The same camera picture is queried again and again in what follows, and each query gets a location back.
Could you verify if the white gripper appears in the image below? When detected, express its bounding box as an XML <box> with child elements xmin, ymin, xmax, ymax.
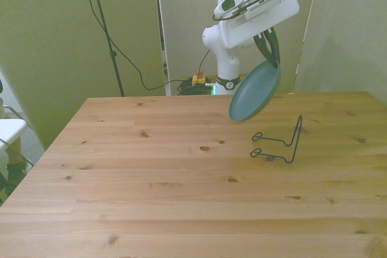
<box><xmin>218</xmin><ymin>0</ymin><xmax>301</xmax><ymax>69</ymax></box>

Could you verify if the teal round plate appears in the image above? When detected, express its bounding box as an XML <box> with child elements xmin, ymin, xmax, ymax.
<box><xmin>228</xmin><ymin>59</ymin><xmax>282</xmax><ymax>123</ymax></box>

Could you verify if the yellow emergency stop button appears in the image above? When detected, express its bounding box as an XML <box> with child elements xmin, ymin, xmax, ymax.
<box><xmin>192</xmin><ymin>69</ymin><xmax>207</xmax><ymax>86</ymax></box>

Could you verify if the black tripod pole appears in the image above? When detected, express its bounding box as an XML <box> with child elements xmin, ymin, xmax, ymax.
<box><xmin>85</xmin><ymin>0</ymin><xmax>126</xmax><ymax>97</ymax></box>

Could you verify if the white chair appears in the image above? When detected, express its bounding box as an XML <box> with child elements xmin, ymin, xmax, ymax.
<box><xmin>0</xmin><ymin>105</ymin><xmax>34</xmax><ymax>187</ymax></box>

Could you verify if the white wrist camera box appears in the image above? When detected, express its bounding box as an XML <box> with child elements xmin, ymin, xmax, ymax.
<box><xmin>243</xmin><ymin>0</ymin><xmax>284</xmax><ymax>21</ymax></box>

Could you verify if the green coiled cable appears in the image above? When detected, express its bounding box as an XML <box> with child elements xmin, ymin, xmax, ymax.
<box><xmin>176</xmin><ymin>77</ymin><xmax>217</xmax><ymax>96</ymax></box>

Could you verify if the black wire plate stand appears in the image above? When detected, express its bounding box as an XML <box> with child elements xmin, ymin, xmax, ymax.
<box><xmin>250</xmin><ymin>114</ymin><xmax>304</xmax><ymax>164</ymax></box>

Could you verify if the black cable along tripod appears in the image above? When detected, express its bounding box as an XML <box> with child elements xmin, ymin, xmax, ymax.
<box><xmin>76</xmin><ymin>0</ymin><xmax>195</xmax><ymax>91</ymax></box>

